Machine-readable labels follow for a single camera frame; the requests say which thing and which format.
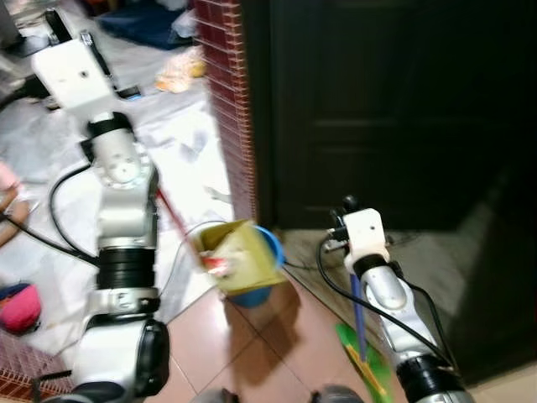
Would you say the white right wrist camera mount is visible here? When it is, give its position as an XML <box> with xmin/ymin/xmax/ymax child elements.
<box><xmin>339</xmin><ymin>207</ymin><xmax>392</xmax><ymax>275</ymax></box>

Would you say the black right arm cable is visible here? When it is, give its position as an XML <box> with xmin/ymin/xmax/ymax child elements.
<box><xmin>316</xmin><ymin>237</ymin><xmax>458</xmax><ymax>374</ymax></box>

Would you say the grey right robot foot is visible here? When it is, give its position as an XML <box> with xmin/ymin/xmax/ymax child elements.
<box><xmin>309</xmin><ymin>384</ymin><xmax>367</xmax><ymax>403</ymax></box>

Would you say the grey left robot foot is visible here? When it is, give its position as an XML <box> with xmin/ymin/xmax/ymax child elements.
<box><xmin>193</xmin><ymin>387</ymin><xmax>242</xmax><ymax>403</ymax></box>

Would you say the red brick pillar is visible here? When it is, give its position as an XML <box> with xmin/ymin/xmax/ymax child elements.
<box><xmin>191</xmin><ymin>0</ymin><xmax>259</xmax><ymax>224</ymax></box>

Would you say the dark blue cloth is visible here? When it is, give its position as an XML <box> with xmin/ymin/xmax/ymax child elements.
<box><xmin>99</xmin><ymin>0</ymin><xmax>200</xmax><ymax>50</ymax></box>

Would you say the grey robot foot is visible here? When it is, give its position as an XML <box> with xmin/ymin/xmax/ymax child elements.
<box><xmin>309</xmin><ymin>384</ymin><xmax>367</xmax><ymax>403</ymax></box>
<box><xmin>193</xmin><ymin>387</ymin><xmax>242</xmax><ymax>403</ymax></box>

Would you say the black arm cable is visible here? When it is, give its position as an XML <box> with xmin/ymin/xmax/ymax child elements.
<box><xmin>316</xmin><ymin>237</ymin><xmax>458</xmax><ymax>374</ymax></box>
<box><xmin>0</xmin><ymin>163</ymin><xmax>108</xmax><ymax>268</ymax></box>

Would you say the yellow-green dustpan with red handle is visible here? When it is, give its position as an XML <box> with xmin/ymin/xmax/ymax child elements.
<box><xmin>154</xmin><ymin>188</ymin><xmax>288</xmax><ymax>296</ymax></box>

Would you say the red woven floor mat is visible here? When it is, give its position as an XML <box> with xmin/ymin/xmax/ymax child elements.
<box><xmin>0</xmin><ymin>331</ymin><xmax>78</xmax><ymax>399</ymax></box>

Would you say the orange and white slipper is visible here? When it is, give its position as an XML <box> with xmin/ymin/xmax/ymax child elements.
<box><xmin>154</xmin><ymin>49</ymin><xmax>207</xmax><ymax>94</ymax></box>

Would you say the blue plastic bowl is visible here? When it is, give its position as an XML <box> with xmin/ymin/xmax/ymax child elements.
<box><xmin>225</xmin><ymin>224</ymin><xmax>286</xmax><ymax>308</ymax></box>

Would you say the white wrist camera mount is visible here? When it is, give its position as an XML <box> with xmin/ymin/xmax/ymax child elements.
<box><xmin>339</xmin><ymin>207</ymin><xmax>392</xmax><ymax>275</ymax></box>
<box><xmin>31</xmin><ymin>37</ymin><xmax>116</xmax><ymax>112</ymax></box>

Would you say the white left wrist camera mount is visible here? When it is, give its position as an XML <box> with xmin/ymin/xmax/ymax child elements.
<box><xmin>31</xmin><ymin>37</ymin><xmax>116</xmax><ymax>112</ymax></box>

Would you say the pink round cushion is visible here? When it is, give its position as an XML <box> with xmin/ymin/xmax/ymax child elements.
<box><xmin>0</xmin><ymin>283</ymin><xmax>43</xmax><ymax>336</ymax></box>

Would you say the dark wooden door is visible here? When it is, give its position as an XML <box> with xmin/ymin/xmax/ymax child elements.
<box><xmin>267</xmin><ymin>0</ymin><xmax>537</xmax><ymax>232</ymax></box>

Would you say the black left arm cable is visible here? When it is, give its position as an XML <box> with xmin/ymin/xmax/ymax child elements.
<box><xmin>0</xmin><ymin>163</ymin><xmax>108</xmax><ymax>268</ymax></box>

